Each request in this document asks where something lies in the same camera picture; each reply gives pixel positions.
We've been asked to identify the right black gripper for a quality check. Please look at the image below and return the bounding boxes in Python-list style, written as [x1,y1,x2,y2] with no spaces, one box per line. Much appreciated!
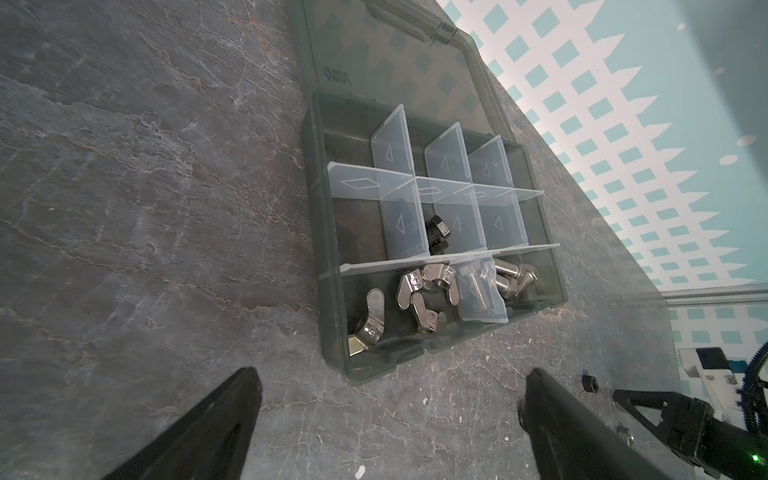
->
[613,390,767,479]

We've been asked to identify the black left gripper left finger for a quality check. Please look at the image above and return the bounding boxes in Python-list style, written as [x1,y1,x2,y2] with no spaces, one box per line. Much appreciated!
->
[106,367,263,479]

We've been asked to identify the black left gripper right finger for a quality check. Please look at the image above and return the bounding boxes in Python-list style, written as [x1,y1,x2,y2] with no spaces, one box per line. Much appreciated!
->
[518,368,668,479]

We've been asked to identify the dark green compartment organizer box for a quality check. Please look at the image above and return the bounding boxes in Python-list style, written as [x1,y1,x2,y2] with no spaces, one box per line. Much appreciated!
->
[292,1,567,385]

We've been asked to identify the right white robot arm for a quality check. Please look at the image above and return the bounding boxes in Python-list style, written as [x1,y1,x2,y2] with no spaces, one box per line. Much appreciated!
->
[613,345,767,479]

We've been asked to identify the small silver hex nut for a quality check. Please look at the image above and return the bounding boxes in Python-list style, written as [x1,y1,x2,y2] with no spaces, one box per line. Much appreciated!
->
[616,425,635,448]

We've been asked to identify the black hex nut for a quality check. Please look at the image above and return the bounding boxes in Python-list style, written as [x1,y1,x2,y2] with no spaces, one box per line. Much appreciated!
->
[581,374,600,393]

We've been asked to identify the silver bolt in box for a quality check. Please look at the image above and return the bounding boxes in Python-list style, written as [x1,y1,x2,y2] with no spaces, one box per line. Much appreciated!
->
[494,258,539,301]

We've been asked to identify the silver wing nut in box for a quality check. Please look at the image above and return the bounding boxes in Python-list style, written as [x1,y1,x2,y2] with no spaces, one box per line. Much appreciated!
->
[348,288,386,357]

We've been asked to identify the silver wing nut pair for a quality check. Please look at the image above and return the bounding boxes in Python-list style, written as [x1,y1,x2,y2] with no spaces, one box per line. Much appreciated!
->
[396,263,460,333]

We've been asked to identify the black hex bolt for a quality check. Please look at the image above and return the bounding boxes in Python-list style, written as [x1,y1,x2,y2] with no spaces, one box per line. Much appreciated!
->
[425,215,451,255]

